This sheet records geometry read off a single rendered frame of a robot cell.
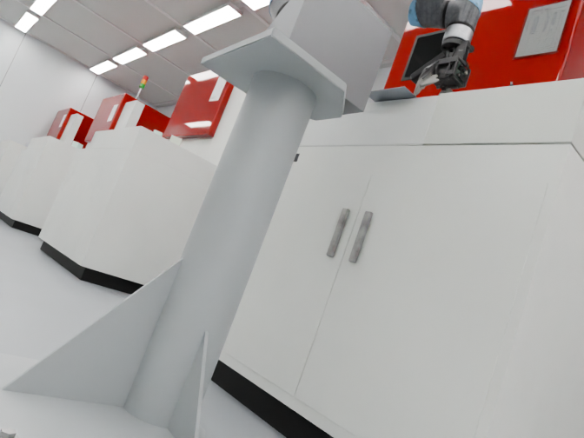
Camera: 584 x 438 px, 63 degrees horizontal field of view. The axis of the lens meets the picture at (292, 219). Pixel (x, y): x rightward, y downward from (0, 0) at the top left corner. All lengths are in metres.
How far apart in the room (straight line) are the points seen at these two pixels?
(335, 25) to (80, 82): 8.24
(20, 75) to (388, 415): 8.47
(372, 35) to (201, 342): 0.81
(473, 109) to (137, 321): 0.90
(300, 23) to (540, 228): 0.65
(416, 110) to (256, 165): 0.50
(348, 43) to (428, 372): 0.75
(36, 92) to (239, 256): 8.18
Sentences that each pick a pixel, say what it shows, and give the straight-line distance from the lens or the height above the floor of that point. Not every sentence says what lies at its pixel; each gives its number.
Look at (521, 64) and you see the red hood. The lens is 2.04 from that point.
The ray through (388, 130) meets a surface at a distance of 1.36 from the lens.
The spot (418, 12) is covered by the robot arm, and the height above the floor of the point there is 1.22.
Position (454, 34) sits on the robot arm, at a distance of 1.44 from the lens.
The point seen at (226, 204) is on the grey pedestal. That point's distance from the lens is 1.02.
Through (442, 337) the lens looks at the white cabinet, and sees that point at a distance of 1.05.
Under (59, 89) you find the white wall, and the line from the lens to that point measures 9.14.
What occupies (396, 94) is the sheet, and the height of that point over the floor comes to 0.97.
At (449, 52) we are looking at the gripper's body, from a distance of 1.44.
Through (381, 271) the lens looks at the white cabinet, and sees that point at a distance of 1.17.
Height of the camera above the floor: 0.35
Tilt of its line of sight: 8 degrees up
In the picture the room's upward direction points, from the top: 20 degrees clockwise
